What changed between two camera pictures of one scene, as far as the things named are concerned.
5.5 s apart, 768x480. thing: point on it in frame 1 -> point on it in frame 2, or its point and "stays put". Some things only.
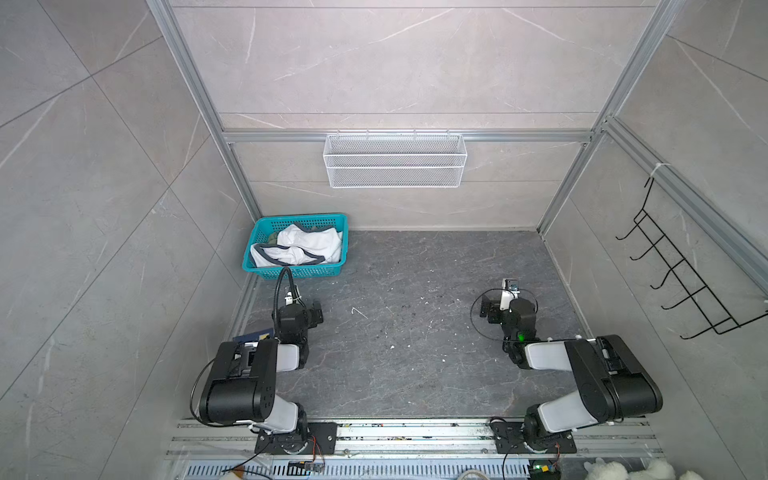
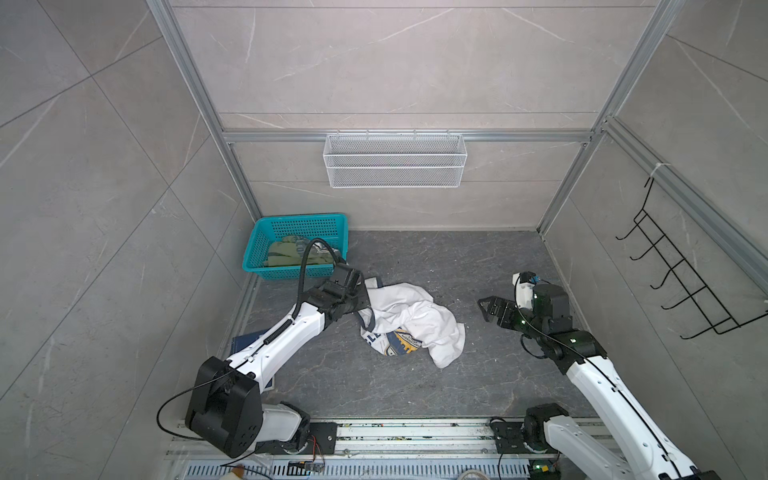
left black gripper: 313,315 -> 363,296
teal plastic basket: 260,228 stays put
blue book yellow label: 256,337 stays put
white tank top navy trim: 299,246 -> 403,319
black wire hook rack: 713,310 stays put
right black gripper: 495,310 stays put
